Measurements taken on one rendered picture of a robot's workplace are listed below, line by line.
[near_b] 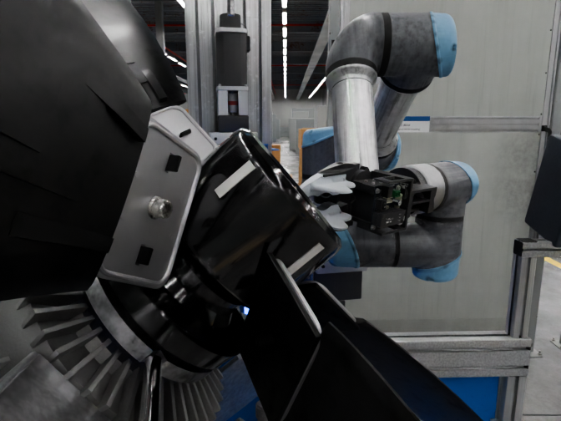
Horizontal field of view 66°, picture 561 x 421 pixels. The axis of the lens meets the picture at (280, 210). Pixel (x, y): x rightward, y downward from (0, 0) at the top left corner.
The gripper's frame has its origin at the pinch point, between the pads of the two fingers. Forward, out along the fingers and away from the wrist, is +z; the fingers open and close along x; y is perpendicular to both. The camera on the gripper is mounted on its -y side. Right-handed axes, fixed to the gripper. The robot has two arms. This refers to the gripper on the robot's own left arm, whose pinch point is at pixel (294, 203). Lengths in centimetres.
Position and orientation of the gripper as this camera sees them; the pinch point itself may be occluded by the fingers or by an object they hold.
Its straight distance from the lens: 53.0
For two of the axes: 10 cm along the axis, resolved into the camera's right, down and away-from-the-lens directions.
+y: 6.2, 2.6, -7.4
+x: -0.6, 9.6, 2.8
